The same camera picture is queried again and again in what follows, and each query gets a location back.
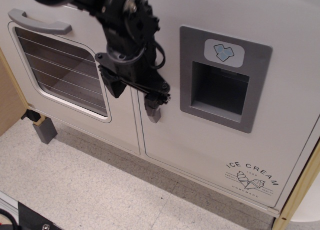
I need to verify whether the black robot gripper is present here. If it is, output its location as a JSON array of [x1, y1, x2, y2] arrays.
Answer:
[[95, 46, 170, 115]]

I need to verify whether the grey fridge door handle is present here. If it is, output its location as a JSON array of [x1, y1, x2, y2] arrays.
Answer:
[[144, 93, 161, 123]]

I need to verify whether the white toy fridge door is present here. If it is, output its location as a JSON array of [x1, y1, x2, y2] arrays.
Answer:
[[141, 0, 320, 216]]

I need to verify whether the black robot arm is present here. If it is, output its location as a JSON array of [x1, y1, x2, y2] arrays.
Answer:
[[35, 0, 170, 122]]

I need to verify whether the grey ice dispenser panel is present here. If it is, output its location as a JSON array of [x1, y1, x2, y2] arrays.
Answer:
[[179, 26, 273, 133]]

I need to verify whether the white toy oven door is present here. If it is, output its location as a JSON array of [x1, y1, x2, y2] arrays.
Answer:
[[0, 0, 140, 154]]

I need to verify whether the grey kitchen leg foot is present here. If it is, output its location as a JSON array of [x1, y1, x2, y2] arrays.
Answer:
[[33, 118, 58, 144]]

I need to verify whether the light wooden left panel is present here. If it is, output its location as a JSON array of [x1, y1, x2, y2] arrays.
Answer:
[[0, 50, 28, 136]]

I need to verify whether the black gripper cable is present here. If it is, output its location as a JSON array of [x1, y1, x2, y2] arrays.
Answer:
[[149, 40, 166, 69]]

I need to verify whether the grey oven door handle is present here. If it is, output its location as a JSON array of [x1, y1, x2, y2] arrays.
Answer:
[[8, 8, 72, 35]]

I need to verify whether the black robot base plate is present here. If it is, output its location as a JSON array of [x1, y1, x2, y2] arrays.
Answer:
[[0, 201, 73, 230]]

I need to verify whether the light wooden side post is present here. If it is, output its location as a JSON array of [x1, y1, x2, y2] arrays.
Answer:
[[272, 139, 320, 230]]

